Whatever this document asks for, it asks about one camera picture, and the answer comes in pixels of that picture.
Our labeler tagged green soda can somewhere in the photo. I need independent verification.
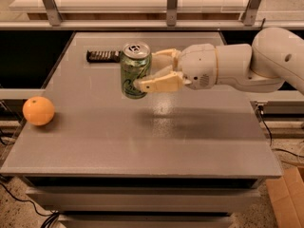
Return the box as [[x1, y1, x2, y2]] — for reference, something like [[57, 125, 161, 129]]
[[120, 42, 152, 99]]

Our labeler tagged dark striped snack bar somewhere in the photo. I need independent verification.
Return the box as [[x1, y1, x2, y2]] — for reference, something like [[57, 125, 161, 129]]
[[86, 50, 120, 63]]

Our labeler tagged cardboard box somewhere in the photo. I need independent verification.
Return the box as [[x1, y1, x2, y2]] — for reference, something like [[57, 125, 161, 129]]
[[266, 167, 304, 228]]

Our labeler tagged orange fruit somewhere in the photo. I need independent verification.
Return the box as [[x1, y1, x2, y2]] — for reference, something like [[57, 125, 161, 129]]
[[23, 96, 55, 125]]

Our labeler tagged black cable on floor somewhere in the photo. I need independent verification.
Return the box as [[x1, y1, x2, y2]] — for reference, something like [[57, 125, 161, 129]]
[[0, 174, 61, 228]]

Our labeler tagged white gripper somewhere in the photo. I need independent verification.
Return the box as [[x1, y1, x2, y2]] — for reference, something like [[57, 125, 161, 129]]
[[133, 44, 217, 93]]

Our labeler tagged metal frame rail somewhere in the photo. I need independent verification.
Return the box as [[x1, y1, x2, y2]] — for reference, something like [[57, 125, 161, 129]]
[[0, 0, 304, 30]]

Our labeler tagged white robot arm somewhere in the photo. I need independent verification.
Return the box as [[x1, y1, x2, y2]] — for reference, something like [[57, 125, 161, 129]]
[[134, 28, 304, 93]]

